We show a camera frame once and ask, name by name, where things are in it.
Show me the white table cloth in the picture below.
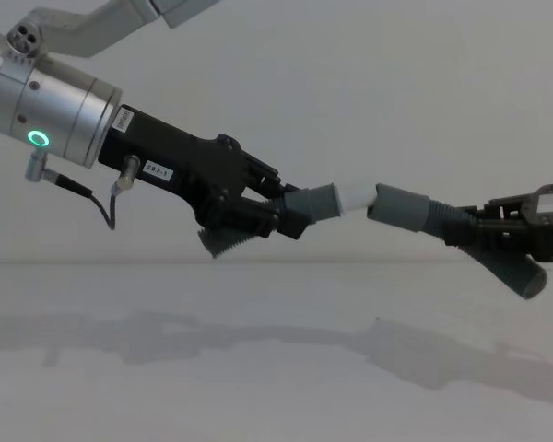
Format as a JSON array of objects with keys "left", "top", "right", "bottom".
[{"left": 0, "top": 261, "right": 553, "bottom": 442}]

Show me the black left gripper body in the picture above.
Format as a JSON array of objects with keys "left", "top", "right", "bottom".
[{"left": 97, "top": 104, "right": 250, "bottom": 229}]

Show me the white plastic tube connector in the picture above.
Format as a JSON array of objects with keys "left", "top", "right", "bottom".
[{"left": 335, "top": 180, "right": 377, "bottom": 215}]

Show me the thin dark gripper cable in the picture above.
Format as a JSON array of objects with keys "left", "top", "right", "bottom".
[{"left": 24, "top": 153, "right": 142, "bottom": 231}]

